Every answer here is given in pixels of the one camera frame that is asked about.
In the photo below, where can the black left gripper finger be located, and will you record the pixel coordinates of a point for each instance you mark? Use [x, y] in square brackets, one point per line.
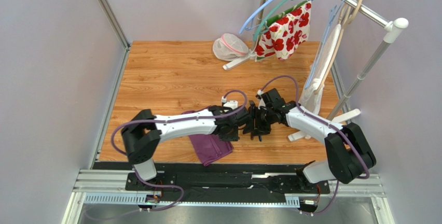
[249, 124]
[230, 137]

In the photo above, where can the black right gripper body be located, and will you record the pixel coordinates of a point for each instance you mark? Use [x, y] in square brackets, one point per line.
[268, 116]

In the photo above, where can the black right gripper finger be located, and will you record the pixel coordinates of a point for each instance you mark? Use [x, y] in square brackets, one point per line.
[252, 110]
[260, 131]

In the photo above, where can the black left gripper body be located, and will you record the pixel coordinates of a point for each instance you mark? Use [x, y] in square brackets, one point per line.
[235, 127]

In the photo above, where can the purple cloth napkin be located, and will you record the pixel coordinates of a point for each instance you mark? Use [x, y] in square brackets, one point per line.
[209, 148]

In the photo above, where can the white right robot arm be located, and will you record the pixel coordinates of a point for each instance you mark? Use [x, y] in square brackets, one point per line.
[349, 155]

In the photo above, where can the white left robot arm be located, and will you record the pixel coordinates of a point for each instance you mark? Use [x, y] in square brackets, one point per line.
[146, 131]

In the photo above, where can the white towel on hanger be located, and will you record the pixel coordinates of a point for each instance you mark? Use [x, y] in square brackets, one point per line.
[311, 95]

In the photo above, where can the white mesh laundry bag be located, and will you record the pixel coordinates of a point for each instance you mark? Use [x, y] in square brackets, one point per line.
[229, 47]

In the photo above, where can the red poppy floral cloth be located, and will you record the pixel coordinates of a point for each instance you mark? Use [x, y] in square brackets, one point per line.
[283, 36]

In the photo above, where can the light blue plastic hanger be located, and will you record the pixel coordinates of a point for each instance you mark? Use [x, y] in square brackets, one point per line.
[272, 6]

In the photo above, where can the teal plastic hanger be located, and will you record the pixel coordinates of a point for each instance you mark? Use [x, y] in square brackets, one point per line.
[257, 32]

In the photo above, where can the blue thin wire hanger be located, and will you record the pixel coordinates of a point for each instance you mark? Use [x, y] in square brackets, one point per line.
[326, 37]

